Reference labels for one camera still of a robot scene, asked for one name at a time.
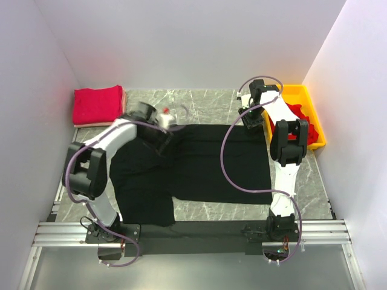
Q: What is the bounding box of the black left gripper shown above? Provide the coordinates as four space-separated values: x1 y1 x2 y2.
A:
138 122 173 156

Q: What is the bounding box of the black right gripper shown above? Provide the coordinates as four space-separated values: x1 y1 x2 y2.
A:
238 103 265 135

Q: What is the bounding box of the black t shirt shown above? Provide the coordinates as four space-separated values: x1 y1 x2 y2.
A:
109 124 272 227

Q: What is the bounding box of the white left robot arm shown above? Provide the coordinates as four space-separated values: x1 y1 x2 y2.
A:
62 102 178 243

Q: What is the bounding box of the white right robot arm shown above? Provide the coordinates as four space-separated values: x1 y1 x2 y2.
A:
237 77 309 241

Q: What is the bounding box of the yellow plastic bin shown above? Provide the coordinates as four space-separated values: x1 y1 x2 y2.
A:
263 85 326 150

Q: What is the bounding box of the red t shirt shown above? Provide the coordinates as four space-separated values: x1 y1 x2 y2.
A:
273 102 319 149

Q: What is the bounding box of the folded magenta t shirt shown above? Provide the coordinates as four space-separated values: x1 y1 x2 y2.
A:
72 85 125 125

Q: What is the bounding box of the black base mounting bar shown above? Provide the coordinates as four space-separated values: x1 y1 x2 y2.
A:
85 217 302 261

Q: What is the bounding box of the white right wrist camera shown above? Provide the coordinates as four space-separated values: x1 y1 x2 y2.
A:
236 92 251 109

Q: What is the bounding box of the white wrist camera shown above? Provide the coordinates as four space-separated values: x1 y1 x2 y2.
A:
236 92 251 109
157 108 177 130

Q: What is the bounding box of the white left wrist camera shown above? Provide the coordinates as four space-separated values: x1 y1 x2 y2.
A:
157 108 177 130

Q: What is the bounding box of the aluminium frame rail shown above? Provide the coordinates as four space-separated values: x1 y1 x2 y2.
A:
19 220 365 289

